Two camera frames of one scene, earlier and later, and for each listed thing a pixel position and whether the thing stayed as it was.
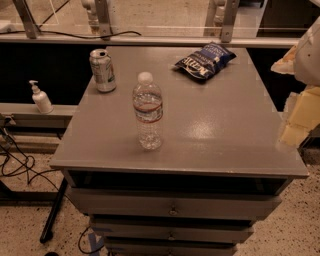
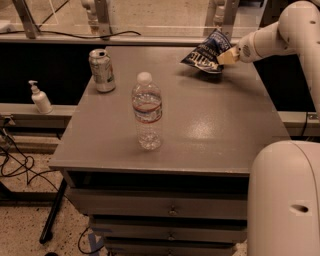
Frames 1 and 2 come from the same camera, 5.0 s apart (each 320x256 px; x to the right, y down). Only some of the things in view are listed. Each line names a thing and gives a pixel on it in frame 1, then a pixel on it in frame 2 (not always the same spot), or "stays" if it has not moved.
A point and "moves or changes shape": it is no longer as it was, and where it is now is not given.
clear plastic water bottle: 147,106 stays
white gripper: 309,61 to 246,50
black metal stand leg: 47,233 stays
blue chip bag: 204,62 moves or changes shape
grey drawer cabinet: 223,158 stays
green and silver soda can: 102,65 stays
